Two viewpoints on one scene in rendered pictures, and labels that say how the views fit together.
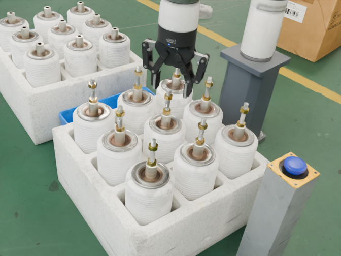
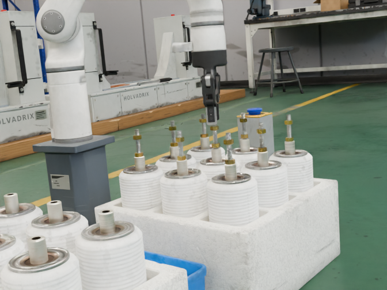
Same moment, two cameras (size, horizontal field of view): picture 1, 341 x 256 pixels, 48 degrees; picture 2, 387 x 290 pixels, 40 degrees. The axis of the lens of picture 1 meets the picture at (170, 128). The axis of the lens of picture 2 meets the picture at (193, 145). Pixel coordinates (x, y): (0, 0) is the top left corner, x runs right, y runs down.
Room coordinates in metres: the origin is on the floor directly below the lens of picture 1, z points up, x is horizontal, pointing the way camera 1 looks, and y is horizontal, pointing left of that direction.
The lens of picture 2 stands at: (0.96, 1.13, 0.50)
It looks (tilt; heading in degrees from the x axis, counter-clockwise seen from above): 10 degrees down; 259
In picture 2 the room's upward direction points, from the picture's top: 5 degrees counter-clockwise
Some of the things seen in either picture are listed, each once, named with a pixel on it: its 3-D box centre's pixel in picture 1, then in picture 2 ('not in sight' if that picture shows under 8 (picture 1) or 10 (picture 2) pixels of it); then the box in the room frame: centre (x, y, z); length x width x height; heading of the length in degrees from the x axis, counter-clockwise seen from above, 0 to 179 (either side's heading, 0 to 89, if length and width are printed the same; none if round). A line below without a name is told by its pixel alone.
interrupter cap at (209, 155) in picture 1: (197, 153); (245, 151); (0.60, -0.06, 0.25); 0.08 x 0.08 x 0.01
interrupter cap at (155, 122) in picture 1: (165, 124); (216, 161); (0.69, 0.01, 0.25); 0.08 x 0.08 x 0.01
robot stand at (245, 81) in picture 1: (244, 98); (80, 198); (1.00, -0.22, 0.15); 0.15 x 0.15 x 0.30; 47
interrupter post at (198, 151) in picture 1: (198, 149); (245, 145); (0.60, -0.06, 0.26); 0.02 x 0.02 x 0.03
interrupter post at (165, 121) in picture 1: (166, 119); (216, 155); (0.69, 0.01, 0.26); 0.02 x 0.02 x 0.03
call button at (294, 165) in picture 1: (294, 166); (254, 112); (0.52, -0.23, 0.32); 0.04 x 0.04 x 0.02
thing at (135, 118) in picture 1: (135, 127); (186, 217); (0.78, 0.09, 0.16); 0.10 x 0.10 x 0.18
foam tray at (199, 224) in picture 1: (159, 173); (222, 231); (0.69, 0.01, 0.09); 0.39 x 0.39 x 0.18; 40
